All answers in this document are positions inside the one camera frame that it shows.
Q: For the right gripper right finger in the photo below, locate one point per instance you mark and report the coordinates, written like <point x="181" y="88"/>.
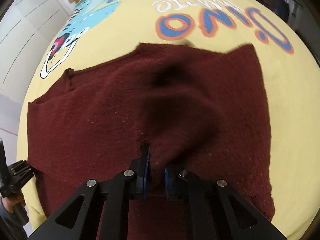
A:
<point x="215" y="210"/>

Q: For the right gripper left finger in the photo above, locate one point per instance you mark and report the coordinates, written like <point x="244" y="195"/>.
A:
<point x="99" y="210"/>

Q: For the dark red knitted sweater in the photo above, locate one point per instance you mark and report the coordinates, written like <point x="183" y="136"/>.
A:
<point x="191" y="109"/>

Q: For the white wardrobe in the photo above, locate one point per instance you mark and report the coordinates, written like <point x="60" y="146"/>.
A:
<point x="27" y="29"/>

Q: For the yellow dinosaur print bedspread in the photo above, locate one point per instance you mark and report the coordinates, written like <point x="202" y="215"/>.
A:
<point x="99" y="31"/>

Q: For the person's left hand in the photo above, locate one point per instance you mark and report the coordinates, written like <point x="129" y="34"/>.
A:
<point x="12" y="200"/>

